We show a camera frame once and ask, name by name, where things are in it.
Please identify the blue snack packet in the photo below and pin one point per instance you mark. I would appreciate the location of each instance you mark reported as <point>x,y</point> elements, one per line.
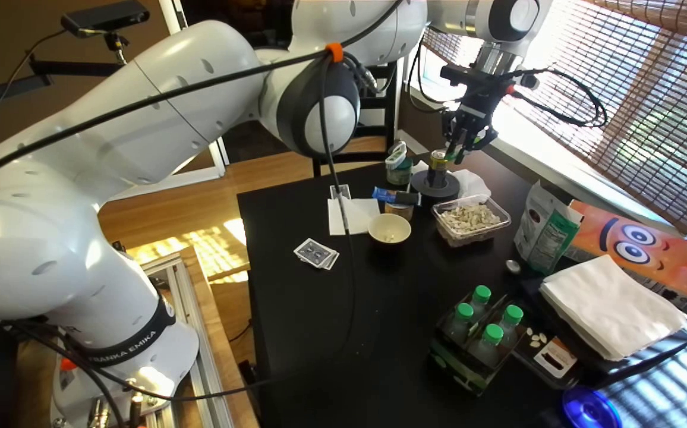
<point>394,196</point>

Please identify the small white pills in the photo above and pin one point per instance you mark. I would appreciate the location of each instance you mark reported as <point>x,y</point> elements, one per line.
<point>534,338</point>

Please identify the white round bowl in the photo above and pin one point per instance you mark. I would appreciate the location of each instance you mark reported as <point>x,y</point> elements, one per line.
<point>390,228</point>

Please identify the green tub with white lid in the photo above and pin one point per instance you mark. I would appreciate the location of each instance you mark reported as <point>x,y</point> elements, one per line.
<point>396,167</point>

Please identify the black flat tray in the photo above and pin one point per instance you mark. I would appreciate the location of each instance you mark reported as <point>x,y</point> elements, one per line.
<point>529,357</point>

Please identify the small silver cap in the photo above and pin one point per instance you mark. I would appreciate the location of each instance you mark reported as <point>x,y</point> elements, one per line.
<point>514,265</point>

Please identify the black camera on bracket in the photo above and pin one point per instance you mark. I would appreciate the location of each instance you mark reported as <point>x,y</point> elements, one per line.
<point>105,15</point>

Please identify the clear container of seeds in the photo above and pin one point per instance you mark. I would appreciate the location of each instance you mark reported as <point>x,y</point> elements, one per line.
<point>473,218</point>

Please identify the white paper napkin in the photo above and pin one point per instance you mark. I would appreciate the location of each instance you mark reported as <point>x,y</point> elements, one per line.
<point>356,217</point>

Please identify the bamboo window blind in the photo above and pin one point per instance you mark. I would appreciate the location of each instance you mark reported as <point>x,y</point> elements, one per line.
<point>643,86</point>

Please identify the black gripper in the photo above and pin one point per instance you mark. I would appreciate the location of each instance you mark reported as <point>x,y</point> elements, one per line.
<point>480,95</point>

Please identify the green and white snack bag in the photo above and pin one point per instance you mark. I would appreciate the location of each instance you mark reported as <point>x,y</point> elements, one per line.
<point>548,228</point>

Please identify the small bottle with green cap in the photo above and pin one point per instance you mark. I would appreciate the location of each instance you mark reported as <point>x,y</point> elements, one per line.
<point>490,336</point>
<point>511,313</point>
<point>462,313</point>
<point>480,296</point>

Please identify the dark round dish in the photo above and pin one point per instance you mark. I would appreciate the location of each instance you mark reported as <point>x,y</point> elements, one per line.
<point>477,184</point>

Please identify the folded white towel stack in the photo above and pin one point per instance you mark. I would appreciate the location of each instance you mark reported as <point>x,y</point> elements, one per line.
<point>606,304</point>

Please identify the orange box with cartoon eyes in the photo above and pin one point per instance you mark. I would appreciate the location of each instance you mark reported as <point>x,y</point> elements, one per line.
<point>651,250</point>

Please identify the small jar with gold lid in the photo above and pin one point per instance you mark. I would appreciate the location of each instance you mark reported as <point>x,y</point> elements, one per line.
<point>434,161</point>

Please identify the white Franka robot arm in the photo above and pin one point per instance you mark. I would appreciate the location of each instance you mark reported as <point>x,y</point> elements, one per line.
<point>81,197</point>

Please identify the blue round lid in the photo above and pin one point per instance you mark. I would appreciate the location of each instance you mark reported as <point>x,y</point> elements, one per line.
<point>587,408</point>

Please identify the green margarita bottle pack box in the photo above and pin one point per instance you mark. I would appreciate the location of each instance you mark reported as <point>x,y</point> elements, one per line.
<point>462,365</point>

